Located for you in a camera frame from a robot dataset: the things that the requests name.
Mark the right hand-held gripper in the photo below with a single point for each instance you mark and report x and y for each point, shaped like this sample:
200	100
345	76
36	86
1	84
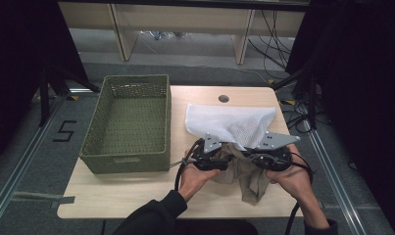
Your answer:
273	156

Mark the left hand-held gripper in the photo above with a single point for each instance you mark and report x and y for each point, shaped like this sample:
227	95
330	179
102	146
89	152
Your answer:
208	156

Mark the beige cloth garment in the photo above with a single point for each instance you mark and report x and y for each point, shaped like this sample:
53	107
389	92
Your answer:
250	182

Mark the white mesh laundry bag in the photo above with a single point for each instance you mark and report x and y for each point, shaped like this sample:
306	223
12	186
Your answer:
227	120

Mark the person's left hand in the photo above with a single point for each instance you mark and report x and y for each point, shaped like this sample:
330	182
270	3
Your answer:
193	179

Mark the person's right hand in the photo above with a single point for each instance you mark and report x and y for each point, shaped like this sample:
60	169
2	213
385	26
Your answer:
293	182

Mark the black metal stand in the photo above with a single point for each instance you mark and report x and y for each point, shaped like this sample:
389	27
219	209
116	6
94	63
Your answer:
311	98
46	94

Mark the green woven basket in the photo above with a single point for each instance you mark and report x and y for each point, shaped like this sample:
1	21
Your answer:
133	124

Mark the black curtain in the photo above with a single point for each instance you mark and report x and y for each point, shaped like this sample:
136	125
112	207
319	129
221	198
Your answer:
365	81
18	65

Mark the metal floor rail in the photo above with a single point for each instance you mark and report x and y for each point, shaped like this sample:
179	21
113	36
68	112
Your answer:
15	169
335	179

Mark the light wooden desk frame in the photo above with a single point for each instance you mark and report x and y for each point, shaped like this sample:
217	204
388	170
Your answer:
185	19

